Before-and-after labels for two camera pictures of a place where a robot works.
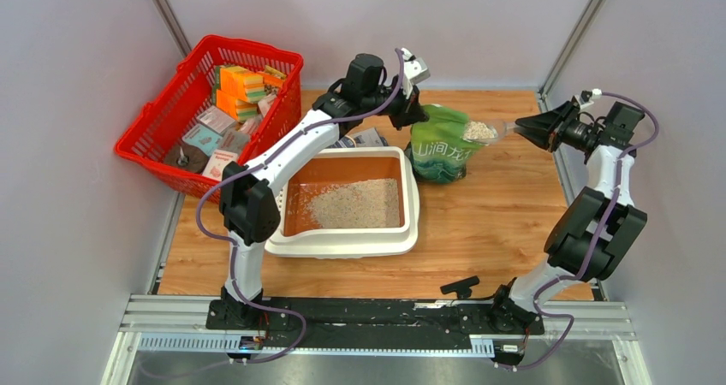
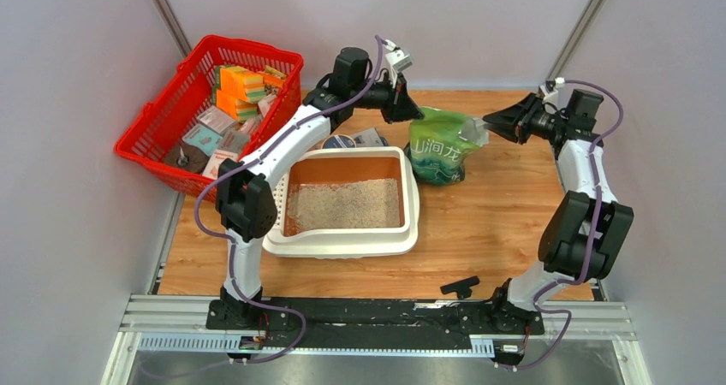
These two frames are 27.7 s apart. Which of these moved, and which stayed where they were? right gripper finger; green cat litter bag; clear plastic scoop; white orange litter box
Moved: right gripper finger
Stayed: green cat litter bag; white orange litter box; clear plastic scoop
